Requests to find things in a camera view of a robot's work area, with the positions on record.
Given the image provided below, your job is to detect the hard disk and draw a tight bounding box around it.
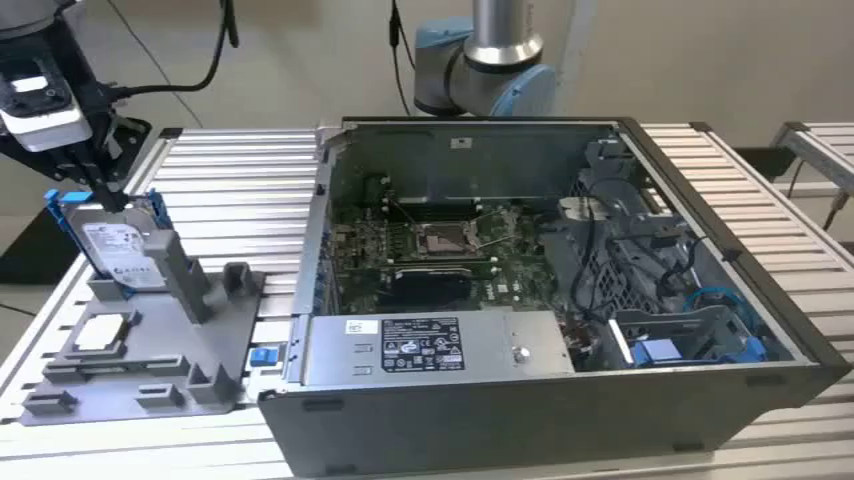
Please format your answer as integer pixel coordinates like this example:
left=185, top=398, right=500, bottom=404
left=44, top=188, right=176, bottom=292

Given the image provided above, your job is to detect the silver CPU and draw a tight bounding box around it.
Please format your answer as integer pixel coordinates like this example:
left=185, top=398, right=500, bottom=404
left=72, top=314, right=129, bottom=352

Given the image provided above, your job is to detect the green motherboard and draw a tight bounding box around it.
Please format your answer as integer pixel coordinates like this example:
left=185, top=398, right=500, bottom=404
left=325, top=197, right=563, bottom=315

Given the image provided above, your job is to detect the grey metal drive cage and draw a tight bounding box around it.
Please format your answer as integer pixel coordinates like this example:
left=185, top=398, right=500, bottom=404
left=539, top=139, right=735, bottom=321

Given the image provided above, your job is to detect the thin black cable with ferrite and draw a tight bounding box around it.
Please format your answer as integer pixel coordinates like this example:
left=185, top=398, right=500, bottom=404
left=388, top=0, right=416, bottom=117

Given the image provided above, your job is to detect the short black wire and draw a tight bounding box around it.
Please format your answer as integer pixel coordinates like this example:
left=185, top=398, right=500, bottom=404
left=656, top=233, right=726, bottom=302

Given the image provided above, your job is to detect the grey disk bay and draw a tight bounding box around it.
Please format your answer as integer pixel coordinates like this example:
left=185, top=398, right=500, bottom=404
left=611, top=303, right=743, bottom=372

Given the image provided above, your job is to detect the blue disk carrier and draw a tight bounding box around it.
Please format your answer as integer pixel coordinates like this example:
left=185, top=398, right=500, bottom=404
left=630, top=337, right=766, bottom=369

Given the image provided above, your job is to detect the black hanging strap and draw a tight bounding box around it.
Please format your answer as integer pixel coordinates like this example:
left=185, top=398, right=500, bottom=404
left=223, top=0, right=241, bottom=49

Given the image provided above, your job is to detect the black open PC case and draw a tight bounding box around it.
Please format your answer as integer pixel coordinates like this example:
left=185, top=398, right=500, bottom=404
left=256, top=115, right=854, bottom=479

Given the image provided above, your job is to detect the blue wire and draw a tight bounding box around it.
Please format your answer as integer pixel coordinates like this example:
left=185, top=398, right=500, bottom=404
left=684, top=286, right=739, bottom=327

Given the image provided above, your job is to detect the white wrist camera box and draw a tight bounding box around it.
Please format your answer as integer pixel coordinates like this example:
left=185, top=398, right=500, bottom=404
left=0, top=74, right=93, bottom=153

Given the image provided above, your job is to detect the silver power supply unit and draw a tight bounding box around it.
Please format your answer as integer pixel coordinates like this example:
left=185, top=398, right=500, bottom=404
left=299, top=310, right=578, bottom=388

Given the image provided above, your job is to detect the aluminium slat side table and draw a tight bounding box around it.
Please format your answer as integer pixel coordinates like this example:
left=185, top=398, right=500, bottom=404
left=770, top=121, right=854, bottom=197

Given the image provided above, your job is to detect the metal socket cover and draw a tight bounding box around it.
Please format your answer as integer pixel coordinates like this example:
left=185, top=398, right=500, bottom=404
left=468, top=207, right=522, bottom=250

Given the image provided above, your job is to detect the long black wire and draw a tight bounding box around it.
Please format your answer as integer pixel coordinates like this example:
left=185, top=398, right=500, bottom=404
left=570, top=197, right=626, bottom=324

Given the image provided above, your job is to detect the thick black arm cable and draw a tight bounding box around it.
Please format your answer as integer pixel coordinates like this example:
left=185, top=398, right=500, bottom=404
left=99, top=0, right=235, bottom=102

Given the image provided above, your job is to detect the thin dark wall wire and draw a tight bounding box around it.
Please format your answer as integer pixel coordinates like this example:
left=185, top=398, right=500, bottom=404
left=121, top=18, right=204, bottom=127

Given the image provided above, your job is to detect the CPU socket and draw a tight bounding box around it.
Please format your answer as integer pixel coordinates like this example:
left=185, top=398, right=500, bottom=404
left=416, top=222, right=482, bottom=260

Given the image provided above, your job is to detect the black graphics card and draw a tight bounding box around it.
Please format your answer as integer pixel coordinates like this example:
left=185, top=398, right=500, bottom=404
left=390, top=267, right=472, bottom=307

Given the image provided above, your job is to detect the grey plastic parts rack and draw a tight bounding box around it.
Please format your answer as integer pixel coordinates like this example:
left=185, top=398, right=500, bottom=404
left=16, top=230, right=269, bottom=427

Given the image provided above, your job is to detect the thin metal locking lever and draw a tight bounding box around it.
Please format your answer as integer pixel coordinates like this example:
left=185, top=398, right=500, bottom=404
left=390, top=199, right=420, bottom=227

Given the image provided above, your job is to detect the black floor base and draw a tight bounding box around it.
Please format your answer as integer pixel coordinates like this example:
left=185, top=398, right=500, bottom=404
left=0, top=214, right=89, bottom=286

